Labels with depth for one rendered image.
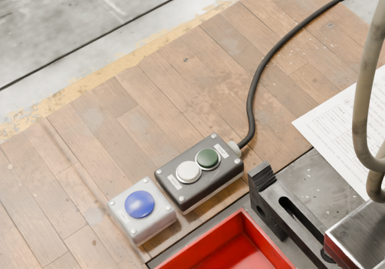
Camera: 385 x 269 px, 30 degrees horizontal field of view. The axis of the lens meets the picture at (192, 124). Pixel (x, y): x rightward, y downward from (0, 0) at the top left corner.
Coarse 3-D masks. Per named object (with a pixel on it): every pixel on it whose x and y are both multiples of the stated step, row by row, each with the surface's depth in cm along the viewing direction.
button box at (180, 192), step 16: (336, 0) 116; (288, 32) 112; (272, 48) 111; (256, 80) 107; (208, 144) 99; (224, 144) 99; (240, 144) 100; (176, 160) 98; (192, 160) 98; (224, 160) 97; (240, 160) 97; (160, 176) 97; (176, 176) 96; (208, 176) 96; (224, 176) 96; (240, 176) 99; (176, 192) 95; (192, 192) 95; (208, 192) 96; (192, 208) 97
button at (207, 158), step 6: (204, 150) 98; (210, 150) 97; (198, 156) 97; (204, 156) 97; (210, 156) 97; (216, 156) 97; (198, 162) 97; (204, 162) 96; (210, 162) 96; (216, 162) 96
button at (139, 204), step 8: (136, 192) 95; (144, 192) 95; (128, 200) 94; (136, 200) 94; (144, 200) 94; (152, 200) 94; (128, 208) 94; (136, 208) 94; (144, 208) 93; (152, 208) 94; (136, 216) 93; (144, 216) 93
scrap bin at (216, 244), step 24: (240, 216) 90; (216, 240) 90; (240, 240) 93; (264, 240) 87; (168, 264) 87; (192, 264) 91; (216, 264) 91; (240, 264) 91; (264, 264) 90; (288, 264) 84
